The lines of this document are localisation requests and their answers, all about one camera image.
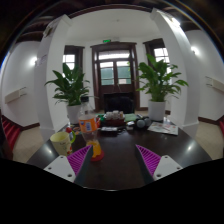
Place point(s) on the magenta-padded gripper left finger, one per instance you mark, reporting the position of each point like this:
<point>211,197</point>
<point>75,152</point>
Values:
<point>77,161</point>

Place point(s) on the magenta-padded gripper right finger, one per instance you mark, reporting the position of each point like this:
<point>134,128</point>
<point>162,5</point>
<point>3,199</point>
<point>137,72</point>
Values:
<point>149,160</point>

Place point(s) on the orange drink bottle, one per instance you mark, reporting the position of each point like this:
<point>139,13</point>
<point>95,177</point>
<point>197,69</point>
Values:
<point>88,125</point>

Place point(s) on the pale yellow mug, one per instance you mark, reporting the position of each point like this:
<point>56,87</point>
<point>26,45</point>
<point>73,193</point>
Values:
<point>61,143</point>

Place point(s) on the printed paper leaflet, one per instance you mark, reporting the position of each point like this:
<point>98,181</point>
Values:
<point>163,128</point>

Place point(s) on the grey round headphones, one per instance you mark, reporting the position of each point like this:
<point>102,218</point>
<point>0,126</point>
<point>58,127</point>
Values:
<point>140,123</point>

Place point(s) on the flat black device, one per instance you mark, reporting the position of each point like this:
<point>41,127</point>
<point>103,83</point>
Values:
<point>109,130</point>

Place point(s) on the green packet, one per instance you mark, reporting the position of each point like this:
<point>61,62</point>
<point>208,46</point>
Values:
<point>130,117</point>

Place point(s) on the brown box with white cups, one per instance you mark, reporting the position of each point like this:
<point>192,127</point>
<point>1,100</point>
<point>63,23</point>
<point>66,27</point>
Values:
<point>114,119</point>

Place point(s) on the black chair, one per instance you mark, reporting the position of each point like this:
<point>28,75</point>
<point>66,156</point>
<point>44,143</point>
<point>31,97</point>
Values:
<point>119,104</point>

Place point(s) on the red carpeted staircase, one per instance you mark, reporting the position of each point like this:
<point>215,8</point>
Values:
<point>11,133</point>

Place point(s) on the potted plant in white pot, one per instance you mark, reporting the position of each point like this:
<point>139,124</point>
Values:
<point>158,80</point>
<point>70,88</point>

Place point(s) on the dark framed window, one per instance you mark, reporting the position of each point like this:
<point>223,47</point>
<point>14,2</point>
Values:
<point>69,60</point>
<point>160,53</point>

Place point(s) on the green exit sign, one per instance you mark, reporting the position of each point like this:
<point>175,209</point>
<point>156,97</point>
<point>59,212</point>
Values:
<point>106,41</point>

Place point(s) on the glowing wall lamp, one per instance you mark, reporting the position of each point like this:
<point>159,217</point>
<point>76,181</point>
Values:
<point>33,61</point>
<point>194,50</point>

